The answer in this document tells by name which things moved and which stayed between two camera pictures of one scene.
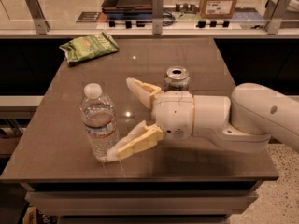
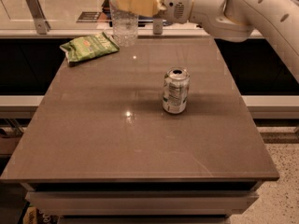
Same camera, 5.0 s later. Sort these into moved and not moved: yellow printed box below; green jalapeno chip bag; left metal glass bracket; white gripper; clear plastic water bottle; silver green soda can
Moved: white gripper; clear plastic water bottle
Not moved: left metal glass bracket; green jalapeno chip bag; silver green soda can; yellow printed box below
